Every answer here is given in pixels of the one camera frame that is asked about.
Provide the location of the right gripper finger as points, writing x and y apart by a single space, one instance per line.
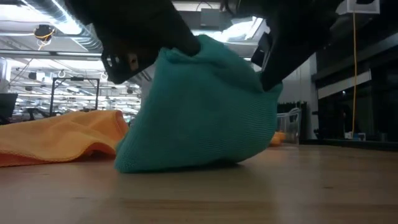
280 62
261 49

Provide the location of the white blue floor box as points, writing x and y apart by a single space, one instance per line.
356 136

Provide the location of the long ceiling light bar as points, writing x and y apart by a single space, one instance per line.
46 53

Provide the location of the silver ceiling duct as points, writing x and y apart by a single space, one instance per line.
62 12

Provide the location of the black gantry frame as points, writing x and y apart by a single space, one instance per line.
76 78

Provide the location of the dark computer monitor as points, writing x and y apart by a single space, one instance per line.
7 105

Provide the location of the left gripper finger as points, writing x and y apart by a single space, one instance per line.
186 42

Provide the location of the clear plastic bin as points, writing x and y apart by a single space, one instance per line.
293 124

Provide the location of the white ceiling box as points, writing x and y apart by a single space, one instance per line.
363 6

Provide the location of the teal microfiber towel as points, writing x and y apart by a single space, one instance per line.
199 118

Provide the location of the black round ceiling device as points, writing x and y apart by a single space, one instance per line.
43 31

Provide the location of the orange microfiber towel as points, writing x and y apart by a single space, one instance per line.
277 138
56 137

